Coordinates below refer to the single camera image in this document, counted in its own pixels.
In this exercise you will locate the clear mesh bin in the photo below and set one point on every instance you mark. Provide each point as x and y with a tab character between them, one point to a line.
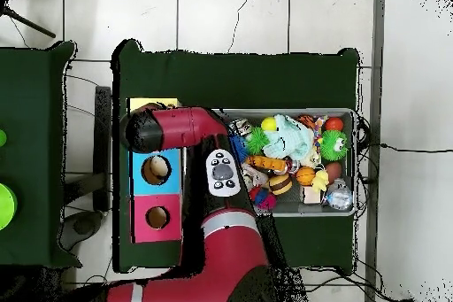
311	111

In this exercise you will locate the dark green table cloth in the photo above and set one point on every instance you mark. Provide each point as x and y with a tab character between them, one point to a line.
233	75

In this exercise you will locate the green spiky ball with eyes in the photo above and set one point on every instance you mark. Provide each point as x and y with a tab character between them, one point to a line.
334	145

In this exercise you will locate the black upright panel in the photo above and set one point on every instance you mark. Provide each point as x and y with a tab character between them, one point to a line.
102	174

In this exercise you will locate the black tripod leg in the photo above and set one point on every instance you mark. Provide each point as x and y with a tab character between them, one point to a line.
28	22

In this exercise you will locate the wooden box with three holes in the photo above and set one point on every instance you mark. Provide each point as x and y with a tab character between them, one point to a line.
170	224

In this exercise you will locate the mint green cloth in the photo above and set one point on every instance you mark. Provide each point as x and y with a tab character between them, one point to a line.
290	139

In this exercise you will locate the green cloth side table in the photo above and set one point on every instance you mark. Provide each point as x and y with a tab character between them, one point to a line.
35	139

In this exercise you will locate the bright green cup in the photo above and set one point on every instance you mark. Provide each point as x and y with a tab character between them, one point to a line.
6	206

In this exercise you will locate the yellow ball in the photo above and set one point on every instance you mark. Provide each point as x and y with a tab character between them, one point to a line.
269	124

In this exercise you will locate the blue spiky ball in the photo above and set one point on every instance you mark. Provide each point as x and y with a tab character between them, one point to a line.
239	149

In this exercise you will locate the small bright green object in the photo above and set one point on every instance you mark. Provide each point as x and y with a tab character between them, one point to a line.
2	139

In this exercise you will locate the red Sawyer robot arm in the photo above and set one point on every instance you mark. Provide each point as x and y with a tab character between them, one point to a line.
184	128

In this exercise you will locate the orange bumpy toy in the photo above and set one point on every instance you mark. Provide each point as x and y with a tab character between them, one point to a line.
269	164

